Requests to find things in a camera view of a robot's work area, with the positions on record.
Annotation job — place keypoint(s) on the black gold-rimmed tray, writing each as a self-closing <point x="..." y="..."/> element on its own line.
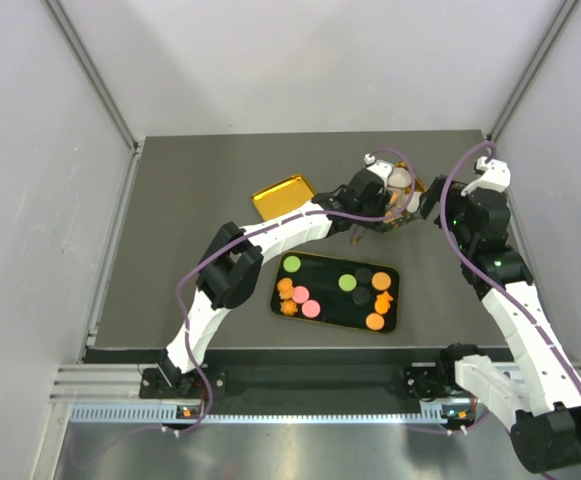
<point x="320" y="274"/>

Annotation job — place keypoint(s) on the green round cookie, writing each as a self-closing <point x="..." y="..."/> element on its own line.
<point x="347" y="282"/>
<point x="291" y="263"/>

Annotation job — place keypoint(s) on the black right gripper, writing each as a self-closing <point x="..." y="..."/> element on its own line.
<point x="430" y="198"/>

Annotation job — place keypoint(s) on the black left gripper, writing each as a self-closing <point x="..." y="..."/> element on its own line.
<point x="380" y="202"/>

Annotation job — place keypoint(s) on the metal tongs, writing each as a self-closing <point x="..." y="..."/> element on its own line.
<point x="358" y="233"/>

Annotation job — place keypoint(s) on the green christmas cookie tin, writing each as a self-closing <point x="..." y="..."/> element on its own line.
<point x="405" y="217"/>

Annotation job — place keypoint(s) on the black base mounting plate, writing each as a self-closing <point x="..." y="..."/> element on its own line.
<point x="273" y="386"/>

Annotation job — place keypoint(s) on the white paper cupcake liner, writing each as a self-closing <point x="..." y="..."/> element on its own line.
<point x="414" y="203"/>
<point x="400" y="178"/>

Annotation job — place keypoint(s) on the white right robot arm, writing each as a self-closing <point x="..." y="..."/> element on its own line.
<point x="542" y="415"/>

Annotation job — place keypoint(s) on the orange fish cookie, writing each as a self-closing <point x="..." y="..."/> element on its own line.
<point x="383" y="303"/>

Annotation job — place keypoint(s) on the orange swirl cookie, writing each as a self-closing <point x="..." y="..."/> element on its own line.
<point x="284" y="284"/>
<point x="286" y="295"/>

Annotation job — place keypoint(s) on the pink round cookie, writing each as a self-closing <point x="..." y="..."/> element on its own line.
<point x="300" y="294"/>
<point x="311" y="309"/>

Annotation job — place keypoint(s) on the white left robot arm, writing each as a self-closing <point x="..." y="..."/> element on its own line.
<point x="228" y="272"/>

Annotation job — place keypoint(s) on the black sandwich cookie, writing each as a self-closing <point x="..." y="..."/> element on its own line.
<point x="361" y="296"/>
<point x="363" y="275"/>

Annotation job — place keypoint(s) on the gold tin lid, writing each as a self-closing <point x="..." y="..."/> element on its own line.
<point x="283" y="197"/>

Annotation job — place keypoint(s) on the orange star cookie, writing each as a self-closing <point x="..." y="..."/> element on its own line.
<point x="288" y="307"/>

